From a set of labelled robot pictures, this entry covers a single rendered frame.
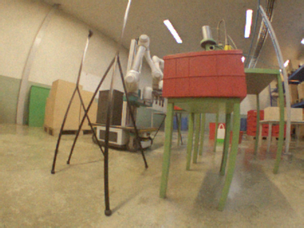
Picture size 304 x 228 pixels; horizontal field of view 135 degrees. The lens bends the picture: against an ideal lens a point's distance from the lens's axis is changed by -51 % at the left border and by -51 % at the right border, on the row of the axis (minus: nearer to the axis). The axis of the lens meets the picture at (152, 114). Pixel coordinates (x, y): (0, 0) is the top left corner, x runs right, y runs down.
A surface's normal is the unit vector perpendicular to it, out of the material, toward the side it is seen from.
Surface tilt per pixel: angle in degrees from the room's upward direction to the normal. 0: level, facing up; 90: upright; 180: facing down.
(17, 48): 90
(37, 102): 94
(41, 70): 90
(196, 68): 90
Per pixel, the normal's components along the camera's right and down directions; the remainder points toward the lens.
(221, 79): -0.49, -0.09
